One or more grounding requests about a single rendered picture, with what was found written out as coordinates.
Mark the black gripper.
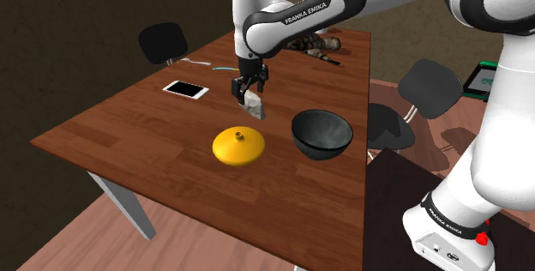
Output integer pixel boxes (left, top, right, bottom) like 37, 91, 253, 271
231, 56, 270, 105

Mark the grey white stone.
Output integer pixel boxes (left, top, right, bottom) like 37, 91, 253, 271
237, 90, 267, 121

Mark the white phone with black screen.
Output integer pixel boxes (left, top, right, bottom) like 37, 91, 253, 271
161, 79, 210, 101

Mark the yellow flat lid with knob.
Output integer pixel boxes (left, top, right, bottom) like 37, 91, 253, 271
211, 126, 268, 167

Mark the brown striped figure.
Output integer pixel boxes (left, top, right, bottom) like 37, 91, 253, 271
284, 33, 343, 59

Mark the black bowl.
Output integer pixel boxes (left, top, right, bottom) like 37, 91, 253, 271
291, 109, 355, 161

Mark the black chair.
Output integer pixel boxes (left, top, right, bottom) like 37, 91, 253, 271
137, 21, 189, 67
366, 57, 465, 163

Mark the brown wooden table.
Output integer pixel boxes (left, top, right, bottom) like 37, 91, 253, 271
29, 27, 373, 271

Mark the dark robot stand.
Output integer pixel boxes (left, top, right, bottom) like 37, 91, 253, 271
362, 148, 535, 271

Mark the green framed tablet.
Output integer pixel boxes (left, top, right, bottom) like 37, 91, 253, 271
460, 60, 499, 103

